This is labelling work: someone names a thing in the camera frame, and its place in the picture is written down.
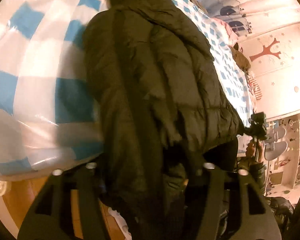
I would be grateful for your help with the white bookshelf with items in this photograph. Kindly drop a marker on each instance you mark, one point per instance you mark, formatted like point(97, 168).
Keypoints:
point(285, 170)

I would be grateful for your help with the blue white checkered bed cover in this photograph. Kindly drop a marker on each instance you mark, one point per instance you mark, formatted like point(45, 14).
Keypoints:
point(48, 116)

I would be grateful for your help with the brown plush toy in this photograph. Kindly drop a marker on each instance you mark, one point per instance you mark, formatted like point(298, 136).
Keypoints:
point(242, 62)

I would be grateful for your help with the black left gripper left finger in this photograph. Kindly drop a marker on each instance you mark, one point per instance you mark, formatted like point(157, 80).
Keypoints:
point(50, 216)

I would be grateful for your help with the white standing fan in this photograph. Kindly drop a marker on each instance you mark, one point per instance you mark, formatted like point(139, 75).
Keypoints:
point(274, 147)

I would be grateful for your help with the person's right hand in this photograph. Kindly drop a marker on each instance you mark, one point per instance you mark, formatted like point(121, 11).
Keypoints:
point(253, 147)

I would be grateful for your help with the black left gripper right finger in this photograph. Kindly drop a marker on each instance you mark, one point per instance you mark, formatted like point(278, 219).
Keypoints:
point(229, 205)

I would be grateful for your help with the black puffer jacket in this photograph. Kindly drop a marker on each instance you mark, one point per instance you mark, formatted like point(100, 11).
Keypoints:
point(163, 114)

